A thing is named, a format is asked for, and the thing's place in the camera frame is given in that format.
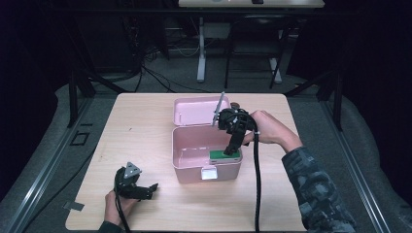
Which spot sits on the grey metal floor rail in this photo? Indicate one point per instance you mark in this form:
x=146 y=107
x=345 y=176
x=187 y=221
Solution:
x=356 y=168
x=48 y=165

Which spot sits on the black chair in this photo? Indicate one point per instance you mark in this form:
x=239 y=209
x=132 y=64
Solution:
x=256 y=22

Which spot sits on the black metal stand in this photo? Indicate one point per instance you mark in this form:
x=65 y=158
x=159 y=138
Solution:
x=73 y=97
x=338 y=103

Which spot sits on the white-legged desk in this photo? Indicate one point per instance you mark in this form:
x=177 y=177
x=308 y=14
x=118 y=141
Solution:
x=201 y=48

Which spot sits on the person's right hand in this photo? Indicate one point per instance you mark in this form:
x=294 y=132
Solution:
x=272 y=131

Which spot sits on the grey tape strip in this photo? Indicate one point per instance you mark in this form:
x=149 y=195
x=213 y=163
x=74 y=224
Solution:
x=74 y=205

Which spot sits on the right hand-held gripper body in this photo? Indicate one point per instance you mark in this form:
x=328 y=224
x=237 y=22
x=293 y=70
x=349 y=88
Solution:
x=234 y=121

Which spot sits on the green and white carton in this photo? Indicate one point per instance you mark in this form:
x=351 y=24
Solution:
x=222 y=156

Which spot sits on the person's left hand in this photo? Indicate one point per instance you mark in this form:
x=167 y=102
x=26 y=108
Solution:
x=116 y=208

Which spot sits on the dark round table grommet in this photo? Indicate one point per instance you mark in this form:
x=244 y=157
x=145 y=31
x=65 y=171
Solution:
x=235 y=104

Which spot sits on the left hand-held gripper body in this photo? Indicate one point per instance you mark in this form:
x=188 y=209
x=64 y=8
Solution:
x=128 y=186

